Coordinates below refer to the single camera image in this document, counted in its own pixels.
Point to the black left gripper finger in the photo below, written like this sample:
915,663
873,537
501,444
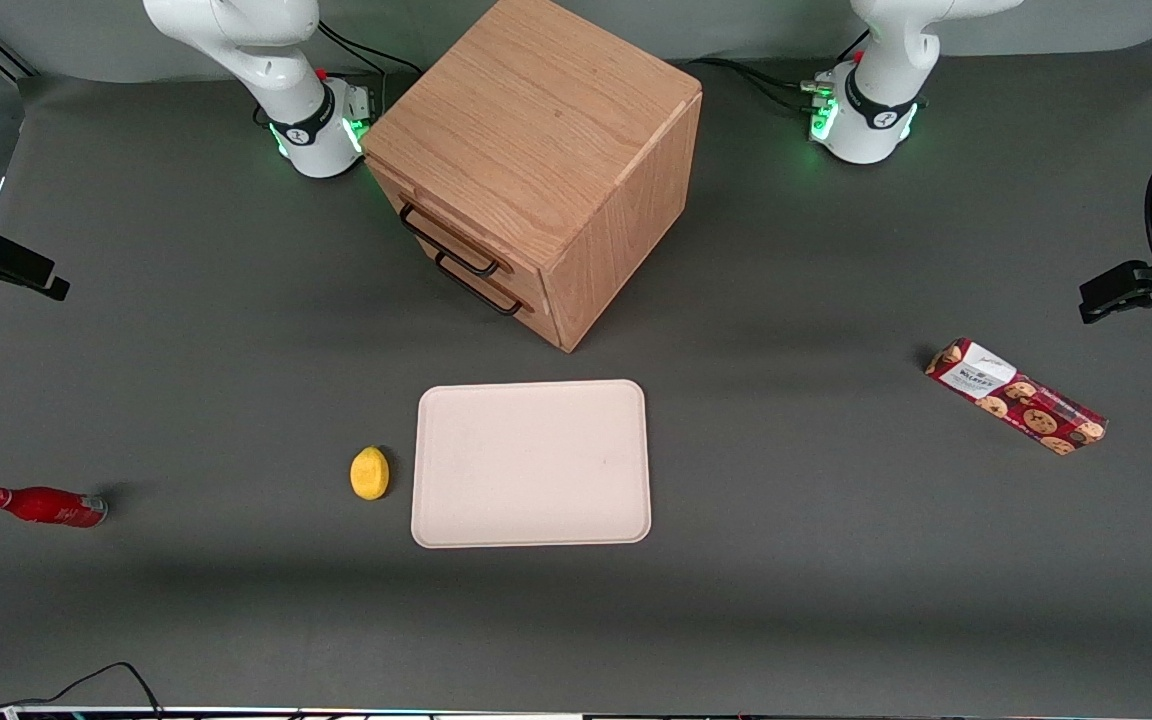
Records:
1121,290

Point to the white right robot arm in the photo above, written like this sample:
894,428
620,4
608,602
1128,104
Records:
306,130

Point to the wooden drawer cabinet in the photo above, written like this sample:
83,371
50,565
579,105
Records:
536,120

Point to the red cookie box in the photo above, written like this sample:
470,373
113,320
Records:
1021,398

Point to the red bottle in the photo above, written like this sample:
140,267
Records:
46,506

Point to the yellow lemon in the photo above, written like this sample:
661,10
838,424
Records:
369,474

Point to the dark grey table mat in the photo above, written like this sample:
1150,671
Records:
836,600

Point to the beige rectangular tray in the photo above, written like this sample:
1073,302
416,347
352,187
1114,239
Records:
531,465

